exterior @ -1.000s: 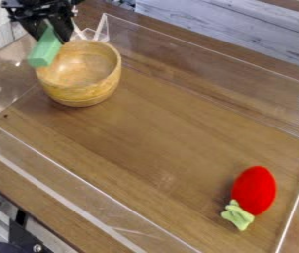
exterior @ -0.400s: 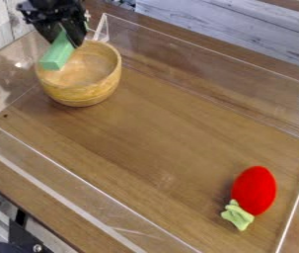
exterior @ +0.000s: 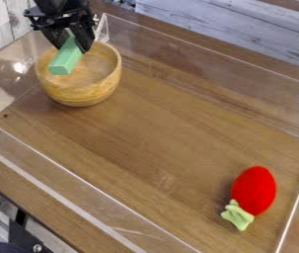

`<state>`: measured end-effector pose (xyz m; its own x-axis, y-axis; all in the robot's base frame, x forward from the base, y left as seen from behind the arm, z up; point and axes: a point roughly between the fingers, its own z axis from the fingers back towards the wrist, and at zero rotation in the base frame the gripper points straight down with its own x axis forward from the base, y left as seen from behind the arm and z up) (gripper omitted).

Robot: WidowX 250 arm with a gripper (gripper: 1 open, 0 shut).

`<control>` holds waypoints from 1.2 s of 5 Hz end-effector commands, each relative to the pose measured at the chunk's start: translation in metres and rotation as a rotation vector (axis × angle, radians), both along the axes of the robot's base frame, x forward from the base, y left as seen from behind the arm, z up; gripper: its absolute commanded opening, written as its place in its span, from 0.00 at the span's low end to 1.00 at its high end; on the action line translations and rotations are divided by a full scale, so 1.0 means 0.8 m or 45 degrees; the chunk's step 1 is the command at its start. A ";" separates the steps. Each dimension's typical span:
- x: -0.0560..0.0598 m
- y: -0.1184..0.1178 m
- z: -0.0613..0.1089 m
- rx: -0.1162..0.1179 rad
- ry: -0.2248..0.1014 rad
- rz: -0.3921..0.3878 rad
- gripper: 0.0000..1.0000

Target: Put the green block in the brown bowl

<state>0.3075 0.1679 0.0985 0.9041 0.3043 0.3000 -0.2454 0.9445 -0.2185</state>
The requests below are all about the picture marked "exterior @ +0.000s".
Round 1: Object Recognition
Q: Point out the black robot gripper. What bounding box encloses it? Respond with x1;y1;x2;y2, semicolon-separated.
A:
24;0;97;53

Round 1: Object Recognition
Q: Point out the green rectangular block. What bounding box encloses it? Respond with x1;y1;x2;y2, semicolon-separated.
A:
48;37;83;75

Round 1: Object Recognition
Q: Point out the brown wooden bowl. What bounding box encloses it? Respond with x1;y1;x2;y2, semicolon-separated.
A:
35;42;122;107

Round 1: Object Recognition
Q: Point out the red plush strawberry toy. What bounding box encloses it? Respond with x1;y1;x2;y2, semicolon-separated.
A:
221;166;277;231

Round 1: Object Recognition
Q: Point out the clear acrylic corner bracket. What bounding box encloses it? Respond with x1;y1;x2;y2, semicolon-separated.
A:
95;14;110;42

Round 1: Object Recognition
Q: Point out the clear acrylic tray wall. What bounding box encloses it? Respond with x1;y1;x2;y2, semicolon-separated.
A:
0;15;299;253

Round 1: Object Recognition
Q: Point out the black clamp with cable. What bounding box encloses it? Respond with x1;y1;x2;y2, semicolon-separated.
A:
0;211;54;253

